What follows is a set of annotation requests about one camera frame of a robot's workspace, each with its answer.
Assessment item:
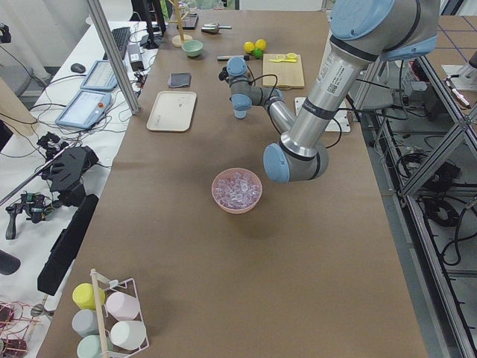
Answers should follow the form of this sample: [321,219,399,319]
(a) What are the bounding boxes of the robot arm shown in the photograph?
[219,0,440,183]

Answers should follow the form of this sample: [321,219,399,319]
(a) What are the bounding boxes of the clear ice cubes pile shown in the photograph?
[213,172,260,210]

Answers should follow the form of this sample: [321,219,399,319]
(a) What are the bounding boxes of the light blue cup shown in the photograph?
[233,110,247,119]

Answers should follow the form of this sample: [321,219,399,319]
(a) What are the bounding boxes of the wooden cup tree stand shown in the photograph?
[168,0,193,48]

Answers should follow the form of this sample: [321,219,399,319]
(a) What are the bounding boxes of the pink cup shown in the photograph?
[105,292,140,321]

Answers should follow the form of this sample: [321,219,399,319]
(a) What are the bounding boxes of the white cup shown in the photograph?
[110,321,146,351]

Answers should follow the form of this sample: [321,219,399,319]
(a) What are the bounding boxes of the yellow cup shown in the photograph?
[72,283,96,310]

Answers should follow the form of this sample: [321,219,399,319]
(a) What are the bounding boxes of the grey cup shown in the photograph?
[72,310,99,337]

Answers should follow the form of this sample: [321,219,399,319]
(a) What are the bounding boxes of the mint cup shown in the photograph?
[76,335,102,358]

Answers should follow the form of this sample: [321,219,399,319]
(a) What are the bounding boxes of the pink bowl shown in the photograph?
[211,168,262,214]

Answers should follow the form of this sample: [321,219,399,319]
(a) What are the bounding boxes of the cream rabbit tray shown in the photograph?
[146,91,197,132]

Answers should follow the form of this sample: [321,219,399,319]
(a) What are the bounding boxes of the wooden cutting board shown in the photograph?
[262,53,305,90]

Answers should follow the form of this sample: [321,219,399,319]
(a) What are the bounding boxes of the grey folded cloth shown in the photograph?
[168,72,192,88]

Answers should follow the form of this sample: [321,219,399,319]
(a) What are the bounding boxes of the steel muddler black tip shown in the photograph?
[216,54,250,62]

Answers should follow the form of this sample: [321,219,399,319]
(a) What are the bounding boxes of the green lime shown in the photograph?
[252,48,263,60]

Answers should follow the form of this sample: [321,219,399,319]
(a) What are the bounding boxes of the upper yellow lemon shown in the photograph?
[243,41,255,54]

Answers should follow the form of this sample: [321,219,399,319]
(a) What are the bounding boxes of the yellow lemon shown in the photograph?
[255,39,267,51]
[243,41,255,54]

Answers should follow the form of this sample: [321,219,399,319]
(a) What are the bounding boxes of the lower yellow lemon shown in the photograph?
[255,39,267,51]

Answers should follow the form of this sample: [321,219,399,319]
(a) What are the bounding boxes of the green bowl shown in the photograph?
[182,40,203,58]

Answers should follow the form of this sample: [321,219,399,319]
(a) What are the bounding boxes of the steel scoop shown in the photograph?
[201,23,233,34]

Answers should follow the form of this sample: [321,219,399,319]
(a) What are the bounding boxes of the near teach pendant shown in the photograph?
[55,90,112,129]

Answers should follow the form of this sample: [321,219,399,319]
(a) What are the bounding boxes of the teach pendant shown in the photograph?
[55,90,112,129]
[80,60,118,92]

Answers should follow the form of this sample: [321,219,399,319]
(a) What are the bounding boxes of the far teach pendant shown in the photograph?
[80,60,118,92]

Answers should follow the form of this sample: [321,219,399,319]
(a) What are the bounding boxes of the black keyboard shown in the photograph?
[111,27,130,60]

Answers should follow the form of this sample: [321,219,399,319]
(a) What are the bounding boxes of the computer mouse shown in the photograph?
[70,63,86,74]

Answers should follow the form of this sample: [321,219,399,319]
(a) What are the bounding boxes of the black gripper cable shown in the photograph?
[245,63,350,150]

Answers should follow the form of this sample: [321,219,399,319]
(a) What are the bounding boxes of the aluminium frame post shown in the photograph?
[86,0,139,115]

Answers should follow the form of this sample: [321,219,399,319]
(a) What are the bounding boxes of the black picture frame tray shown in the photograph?
[182,14,199,30]

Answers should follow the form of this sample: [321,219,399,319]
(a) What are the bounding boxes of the white wire cup rack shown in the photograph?
[90,268,150,357]

